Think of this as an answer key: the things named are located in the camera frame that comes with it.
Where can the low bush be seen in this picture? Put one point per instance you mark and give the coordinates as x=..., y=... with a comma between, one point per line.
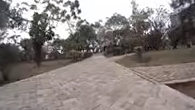
x=75, y=55

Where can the row of trees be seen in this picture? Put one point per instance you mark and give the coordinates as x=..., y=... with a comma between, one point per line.
x=117, y=32

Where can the small shrub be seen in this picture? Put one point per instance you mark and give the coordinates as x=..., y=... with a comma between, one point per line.
x=138, y=52

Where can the tree with dark trunk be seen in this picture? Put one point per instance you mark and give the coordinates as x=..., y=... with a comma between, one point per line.
x=37, y=52

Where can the bare grass ground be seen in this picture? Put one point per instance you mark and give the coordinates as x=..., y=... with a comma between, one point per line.
x=26, y=70
x=166, y=56

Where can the brick paved side path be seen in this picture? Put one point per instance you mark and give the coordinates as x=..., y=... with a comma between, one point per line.
x=173, y=71

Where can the tall dark tree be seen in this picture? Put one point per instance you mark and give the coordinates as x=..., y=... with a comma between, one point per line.
x=190, y=23

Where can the dark blurred tree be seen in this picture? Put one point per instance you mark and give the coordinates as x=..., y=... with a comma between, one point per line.
x=0, y=55

